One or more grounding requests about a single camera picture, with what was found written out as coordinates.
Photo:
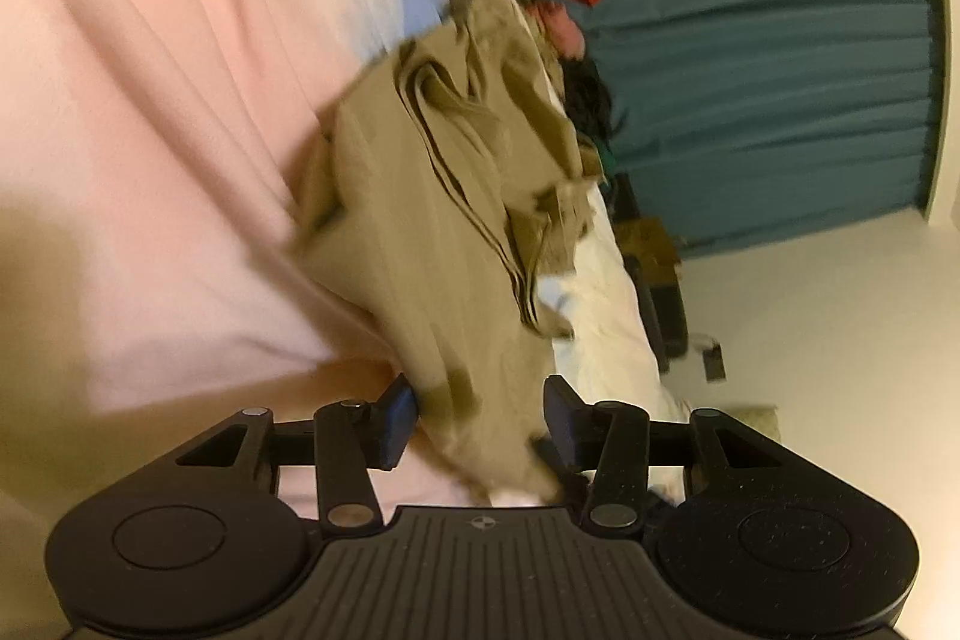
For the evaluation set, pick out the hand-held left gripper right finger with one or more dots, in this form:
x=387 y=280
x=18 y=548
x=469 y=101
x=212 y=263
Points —
x=564 y=419

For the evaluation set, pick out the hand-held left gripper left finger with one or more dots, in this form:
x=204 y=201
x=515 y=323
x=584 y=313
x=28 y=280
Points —
x=396 y=422

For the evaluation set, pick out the khaki pants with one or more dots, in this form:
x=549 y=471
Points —
x=435 y=220

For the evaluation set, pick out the small dark object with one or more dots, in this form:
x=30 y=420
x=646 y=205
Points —
x=714 y=361

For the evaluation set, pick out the brown cardboard box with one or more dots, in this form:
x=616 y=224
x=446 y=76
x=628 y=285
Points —
x=651 y=241

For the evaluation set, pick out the green cloth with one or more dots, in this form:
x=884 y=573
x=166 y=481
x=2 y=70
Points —
x=606 y=159

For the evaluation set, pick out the black cloth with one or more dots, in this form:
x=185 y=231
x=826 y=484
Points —
x=592 y=100

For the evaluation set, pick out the pale pink bed sheet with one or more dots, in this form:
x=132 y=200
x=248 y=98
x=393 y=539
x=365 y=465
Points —
x=165 y=123

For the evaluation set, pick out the pink cloth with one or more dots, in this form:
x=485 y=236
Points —
x=562 y=29

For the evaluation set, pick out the blue curtain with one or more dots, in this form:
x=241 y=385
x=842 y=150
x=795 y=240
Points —
x=772 y=85

